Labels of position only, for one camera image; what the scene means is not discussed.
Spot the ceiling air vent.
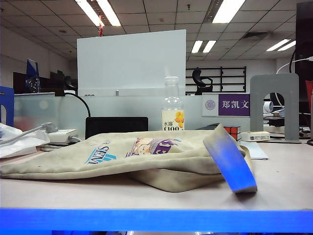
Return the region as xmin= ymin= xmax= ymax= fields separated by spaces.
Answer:
xmin=243 ymin=31 xmax=268 ymax=41

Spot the rubik's cube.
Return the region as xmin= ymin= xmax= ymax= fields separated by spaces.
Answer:
xmin=223 ymin=125 xmax=242 ymax=142

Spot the white board panel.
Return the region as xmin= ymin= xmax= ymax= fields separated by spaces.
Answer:
xmin=76 ymin=29 xmax=187 ymax=97

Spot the purple white name sign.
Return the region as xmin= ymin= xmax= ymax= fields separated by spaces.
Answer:
xmin=201 ymin=93 xmax=251 ymax=118

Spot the red chair back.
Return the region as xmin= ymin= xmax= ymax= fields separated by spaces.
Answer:
xmin=305 ymin=80 xmax=313 ymax=116

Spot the blue front rail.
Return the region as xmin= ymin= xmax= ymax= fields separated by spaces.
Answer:
xmin=0 ymin=208 xmax=313 ymax=233

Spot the blue crystal trophy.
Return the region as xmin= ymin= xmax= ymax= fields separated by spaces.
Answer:
xmin=25 ymin=58 xmax=41 ymax=94

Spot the blue metal bookend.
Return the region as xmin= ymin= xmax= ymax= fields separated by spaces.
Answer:
xmin=0 ymin=85 xmax=15 ymax=127

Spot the thick black cable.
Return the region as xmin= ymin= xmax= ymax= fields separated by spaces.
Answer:
xmin=64 ymin=92 xmax=91 ymax=118

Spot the grey plug with cable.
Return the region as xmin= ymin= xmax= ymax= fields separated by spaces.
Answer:
xmin=0 ymin=122 xmax=59 ymax=146

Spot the small cream cardboard box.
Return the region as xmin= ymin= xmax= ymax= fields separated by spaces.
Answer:
xmin=240 ymin=131 xmax=271 ymax=142

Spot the white plastic bag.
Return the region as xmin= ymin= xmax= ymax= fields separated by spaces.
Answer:
xmin=0 ymin=122 xmax=51 ymax=160

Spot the grey metal bookend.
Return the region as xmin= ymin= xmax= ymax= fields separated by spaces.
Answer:
xmin=249 ymin=73 xmax=302 ymax=144

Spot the clear plastic drink bottle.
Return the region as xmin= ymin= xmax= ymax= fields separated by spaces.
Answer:
xmin=161 ymin=75 xmax=185 ymax=132

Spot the white power strip cable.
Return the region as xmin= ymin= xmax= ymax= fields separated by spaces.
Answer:
xmin=39 ymin=136 xmax=84 ymax=151

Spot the thin white cable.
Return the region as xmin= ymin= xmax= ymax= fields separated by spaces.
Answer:
xmin=276 ymin=56 xmax=313 ymax=74

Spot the black desk cable box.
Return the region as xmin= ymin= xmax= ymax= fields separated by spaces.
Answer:
xmin=85 ymin=117 xmax=149 ymax=141

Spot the beige printed canvas tote bag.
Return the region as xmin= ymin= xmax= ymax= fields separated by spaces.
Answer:
xmin=0 ymin=123 xmax=259 ymax=194

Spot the white power strip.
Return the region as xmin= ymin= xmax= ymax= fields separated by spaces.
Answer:
xmin=46 ymin=129 xmax=79 ymax=144

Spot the small white fan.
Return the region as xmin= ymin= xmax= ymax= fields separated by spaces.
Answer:
xmin=263 ymin=100 xmax=274 ymax=114

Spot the black metal shelf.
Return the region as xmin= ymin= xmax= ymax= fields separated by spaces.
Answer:
xmin=185 ymin=66 xmax=247 ymax=94

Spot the grey flat dock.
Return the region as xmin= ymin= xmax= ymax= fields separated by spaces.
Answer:
xmin=195 ymin=123 xmax=219 ymax=131

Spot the ceiling fluorescent light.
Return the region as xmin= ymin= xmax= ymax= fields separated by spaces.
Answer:
xmin=212 ymin=0 xmax=246 ymax=24
xmin=191 ymin=40 xmax=217 ymax=54
xmin=266 ymin=39 xmax=296 ymax=52
xmin=75 ymin=0 xmax=122 ymax=27

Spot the black office chair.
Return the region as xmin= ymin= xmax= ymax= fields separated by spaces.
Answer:
xmin=192 ymin=69 xmax=213 ymax=95

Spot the frosted glass desk partition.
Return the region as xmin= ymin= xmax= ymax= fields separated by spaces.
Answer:
xmin=13 ymin=92 xmax=251 ymax=133

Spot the dark tall cabinet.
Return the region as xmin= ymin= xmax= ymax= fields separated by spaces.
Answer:
xmin=295 ymin=2 xmax=313 ymax=123

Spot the red hanging ornament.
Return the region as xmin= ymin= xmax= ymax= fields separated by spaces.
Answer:
xmin=98 ymin=14 xmax=105 ymax=37

